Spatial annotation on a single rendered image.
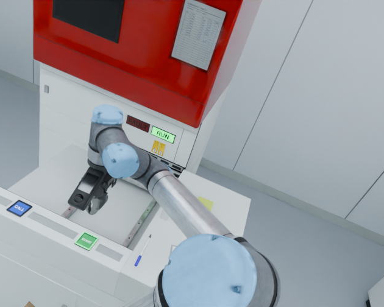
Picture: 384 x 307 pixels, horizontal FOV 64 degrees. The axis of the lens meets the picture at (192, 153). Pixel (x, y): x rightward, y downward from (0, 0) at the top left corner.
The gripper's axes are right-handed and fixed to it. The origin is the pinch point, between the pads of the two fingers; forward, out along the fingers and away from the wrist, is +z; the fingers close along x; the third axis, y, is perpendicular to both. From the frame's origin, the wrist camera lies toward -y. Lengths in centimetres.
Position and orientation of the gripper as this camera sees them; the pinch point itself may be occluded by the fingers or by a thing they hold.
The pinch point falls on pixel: (89, 212)
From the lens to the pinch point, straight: 99.3
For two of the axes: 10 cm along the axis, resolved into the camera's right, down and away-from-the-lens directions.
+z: -2.8, 7.9, 5.5
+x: -9.1, -4.0, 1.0
